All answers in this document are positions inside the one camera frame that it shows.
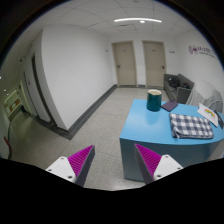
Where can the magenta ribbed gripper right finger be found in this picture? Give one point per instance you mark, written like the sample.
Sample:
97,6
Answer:
154,166

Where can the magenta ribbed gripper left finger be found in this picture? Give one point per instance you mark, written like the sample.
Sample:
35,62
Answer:
74,168

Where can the blue checkered towel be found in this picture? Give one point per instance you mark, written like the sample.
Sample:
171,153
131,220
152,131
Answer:
190,127

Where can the blue table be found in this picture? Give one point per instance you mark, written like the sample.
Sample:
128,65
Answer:
153,131

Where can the purple notebook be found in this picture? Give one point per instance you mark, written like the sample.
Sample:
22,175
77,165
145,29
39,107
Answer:
170,105

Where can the dark teal cylindrical container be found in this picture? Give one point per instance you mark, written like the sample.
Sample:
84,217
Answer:
154,98

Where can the white card with colourful print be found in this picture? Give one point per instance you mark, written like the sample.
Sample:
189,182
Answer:
208,114

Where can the black device on table edge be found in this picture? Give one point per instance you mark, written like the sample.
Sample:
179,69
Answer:
220,121

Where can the grey sofa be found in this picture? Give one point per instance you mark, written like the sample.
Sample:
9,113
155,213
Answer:
181,93

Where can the black bag on sofa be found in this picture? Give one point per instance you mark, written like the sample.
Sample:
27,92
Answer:
174,82

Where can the white covered chair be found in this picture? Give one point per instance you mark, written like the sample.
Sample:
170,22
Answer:
206,94

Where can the left beige door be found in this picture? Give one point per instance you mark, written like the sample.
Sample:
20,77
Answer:
125,63

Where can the beige door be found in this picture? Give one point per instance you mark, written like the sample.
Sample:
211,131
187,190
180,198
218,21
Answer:
125,63
154,63

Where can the right beige door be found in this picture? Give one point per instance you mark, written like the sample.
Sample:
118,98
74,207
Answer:
154,63

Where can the long ceiling light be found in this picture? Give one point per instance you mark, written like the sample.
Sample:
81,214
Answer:
137,19

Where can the pink wall logo sign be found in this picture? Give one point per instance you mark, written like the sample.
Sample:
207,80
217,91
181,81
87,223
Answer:
198,50

